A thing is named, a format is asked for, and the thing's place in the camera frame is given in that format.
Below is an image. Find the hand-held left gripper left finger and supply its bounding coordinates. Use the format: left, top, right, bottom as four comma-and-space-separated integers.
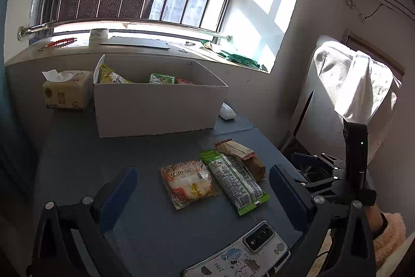
31, 166, 139, 277

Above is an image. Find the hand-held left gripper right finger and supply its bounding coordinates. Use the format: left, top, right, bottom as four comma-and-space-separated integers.
268, 164, 378, 277

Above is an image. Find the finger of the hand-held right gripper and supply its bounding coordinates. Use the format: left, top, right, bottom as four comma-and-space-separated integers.
304, 176, 350, 197
291, 152, 345, 173

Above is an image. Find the long green snack packet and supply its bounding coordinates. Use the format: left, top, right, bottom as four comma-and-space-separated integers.
199, 149, 271, 217

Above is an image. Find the brown-edged bread packet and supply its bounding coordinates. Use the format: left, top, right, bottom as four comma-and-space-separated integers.
215, 139, 267, 180

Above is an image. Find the clear orange-print bread packet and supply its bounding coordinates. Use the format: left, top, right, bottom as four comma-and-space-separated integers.
160, 159, 222, 210

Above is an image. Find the white cardboard box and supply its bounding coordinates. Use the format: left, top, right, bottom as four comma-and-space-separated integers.
93, 54, 229, 139

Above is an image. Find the yellow-green white snack packet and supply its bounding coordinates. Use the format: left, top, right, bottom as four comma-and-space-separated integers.
99, 64, 134, 84

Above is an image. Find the small green snack packet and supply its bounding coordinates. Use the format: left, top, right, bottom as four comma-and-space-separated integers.
149, 73, 176, 85

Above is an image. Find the person's right forearm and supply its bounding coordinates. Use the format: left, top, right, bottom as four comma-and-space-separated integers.
366, 204, 408, 270

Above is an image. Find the white standing appliance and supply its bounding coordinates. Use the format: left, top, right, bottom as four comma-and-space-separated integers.
293, 46, 346, 156

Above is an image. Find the phone with cartoon case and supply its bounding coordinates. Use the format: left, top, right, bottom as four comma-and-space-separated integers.
182, 220, 290, 277

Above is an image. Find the white draped cloth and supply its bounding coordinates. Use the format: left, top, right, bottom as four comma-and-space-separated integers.
315, 35, 403, 165

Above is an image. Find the tissue box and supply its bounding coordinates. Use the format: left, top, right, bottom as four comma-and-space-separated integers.
42, 69, 95, 111

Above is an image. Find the green cloth on sill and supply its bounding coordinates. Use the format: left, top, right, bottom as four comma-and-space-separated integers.
220, 50, 269, 73

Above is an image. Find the flat grey board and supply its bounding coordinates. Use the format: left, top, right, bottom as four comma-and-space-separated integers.
100, 38, 171, 51

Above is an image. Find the red beaded tool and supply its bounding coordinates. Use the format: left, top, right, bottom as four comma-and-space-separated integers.
38, 37, 78, 52

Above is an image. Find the wooden frame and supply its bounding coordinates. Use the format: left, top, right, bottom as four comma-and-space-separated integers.
343, 30, 406, 78

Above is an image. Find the wall air conditioner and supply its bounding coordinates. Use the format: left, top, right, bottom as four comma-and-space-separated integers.
376, 0, 415, 22

